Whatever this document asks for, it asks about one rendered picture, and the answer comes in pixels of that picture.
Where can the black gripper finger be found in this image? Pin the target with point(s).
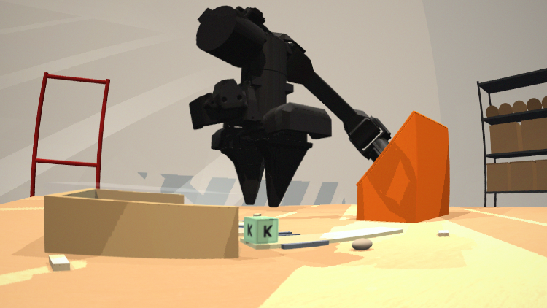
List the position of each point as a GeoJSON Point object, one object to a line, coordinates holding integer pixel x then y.
{"type": "Point", "coordinates": [249, 166]}
{"type": "Point", "coordinates": [282, 158]}

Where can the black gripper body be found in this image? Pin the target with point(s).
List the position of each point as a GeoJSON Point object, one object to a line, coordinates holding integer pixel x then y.
{"type": "Point", "coordinates": [275, 117]}

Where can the white rectangular block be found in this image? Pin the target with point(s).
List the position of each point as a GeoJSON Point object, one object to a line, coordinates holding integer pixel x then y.
{"type": "Point", "coordinates": [59, 263]}

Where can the grey smooth pebble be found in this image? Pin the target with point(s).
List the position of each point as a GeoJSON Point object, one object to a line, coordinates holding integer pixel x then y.
{"type": "Point", "coordinates": [362, 244]}

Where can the light green cube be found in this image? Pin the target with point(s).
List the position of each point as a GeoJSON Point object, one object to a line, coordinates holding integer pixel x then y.
{"type": "Point", "coordinates": [261, 230]}

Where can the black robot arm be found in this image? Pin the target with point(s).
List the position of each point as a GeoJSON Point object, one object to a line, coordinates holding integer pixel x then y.
{"type": "Point", "coordinates": [238, 37]}

